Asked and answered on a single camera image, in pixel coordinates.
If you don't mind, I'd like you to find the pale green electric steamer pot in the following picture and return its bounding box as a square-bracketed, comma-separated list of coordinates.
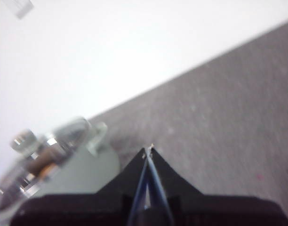
[0, 121, 121, 212]

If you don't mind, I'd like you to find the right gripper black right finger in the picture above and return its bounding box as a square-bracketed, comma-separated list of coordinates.
[149, 146, 288, 226]

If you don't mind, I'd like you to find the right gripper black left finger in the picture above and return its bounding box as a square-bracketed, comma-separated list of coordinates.
[9, 147, 149, 226]

